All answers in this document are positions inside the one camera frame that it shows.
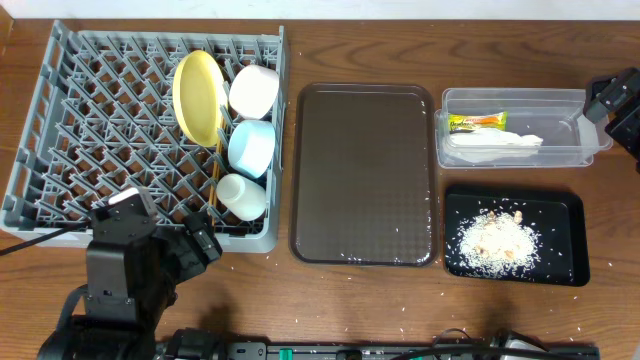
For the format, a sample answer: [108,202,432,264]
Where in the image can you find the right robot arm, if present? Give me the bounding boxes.
[583,67,639,171]

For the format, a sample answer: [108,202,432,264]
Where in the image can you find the yellow plastic plate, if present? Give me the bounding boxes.
[172,50,228,147]

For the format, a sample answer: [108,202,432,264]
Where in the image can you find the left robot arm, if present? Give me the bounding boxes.
[37,212,223,359]

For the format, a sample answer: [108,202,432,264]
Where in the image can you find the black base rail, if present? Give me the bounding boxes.
[154,329,601,360]

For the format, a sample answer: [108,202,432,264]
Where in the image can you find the white bowl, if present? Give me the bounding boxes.
[229,64,280,119]

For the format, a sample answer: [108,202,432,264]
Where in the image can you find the white paper cup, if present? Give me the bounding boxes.
[216,174,267,221]

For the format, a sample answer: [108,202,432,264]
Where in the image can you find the grey plastic dishwasher rack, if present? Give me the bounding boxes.
[1,22,290,253]

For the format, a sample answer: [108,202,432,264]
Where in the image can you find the wooden chopstick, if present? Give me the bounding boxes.
[209,123,226,222]
[209,119,224,226]

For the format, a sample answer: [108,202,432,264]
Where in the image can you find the light blue bowl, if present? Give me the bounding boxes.
[228,120,276,179]

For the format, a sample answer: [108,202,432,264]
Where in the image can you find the green yellow snack wrapper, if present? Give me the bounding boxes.
[447,111,508,132]

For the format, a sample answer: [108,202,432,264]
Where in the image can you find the rice and food scraps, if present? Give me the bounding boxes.
[451,210,541,279]

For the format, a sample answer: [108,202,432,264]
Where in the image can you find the dark brown serving tray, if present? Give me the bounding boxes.
[289,83,440,267]

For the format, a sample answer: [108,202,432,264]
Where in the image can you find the black waste tray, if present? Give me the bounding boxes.
[444,184,590,287]

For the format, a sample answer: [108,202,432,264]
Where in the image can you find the clear plastic waste bin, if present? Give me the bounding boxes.
[435,88,613,168]

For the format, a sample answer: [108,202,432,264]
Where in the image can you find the white napkin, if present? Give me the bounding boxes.
[444,128,543,163]

